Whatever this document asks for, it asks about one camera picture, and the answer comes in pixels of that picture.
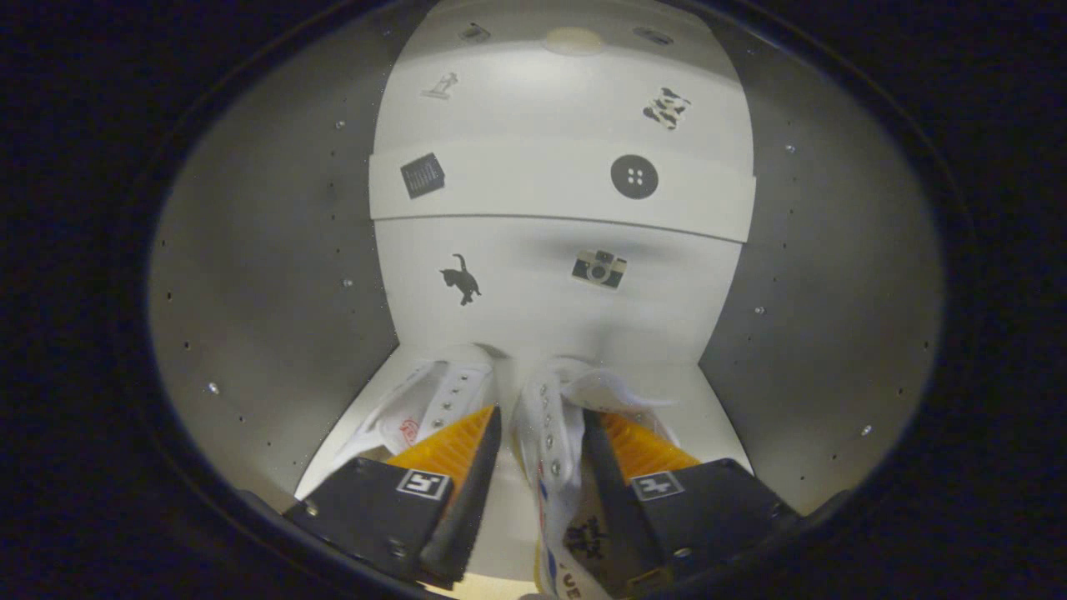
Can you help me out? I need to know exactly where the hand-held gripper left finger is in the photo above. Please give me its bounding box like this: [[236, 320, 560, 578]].
[[283, 405, 503, 588]]

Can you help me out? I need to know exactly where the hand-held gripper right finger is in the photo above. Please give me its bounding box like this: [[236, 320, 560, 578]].
[[581, 408, 803, 597]]

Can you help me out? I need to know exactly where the white shoe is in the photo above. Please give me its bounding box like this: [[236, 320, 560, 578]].
[[510, 357, 681, 600], [333, 343, 495, 478]]

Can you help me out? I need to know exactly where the grey shoe cabinet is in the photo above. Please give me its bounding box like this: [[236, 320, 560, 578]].
[[148, 0, 944, 588]]

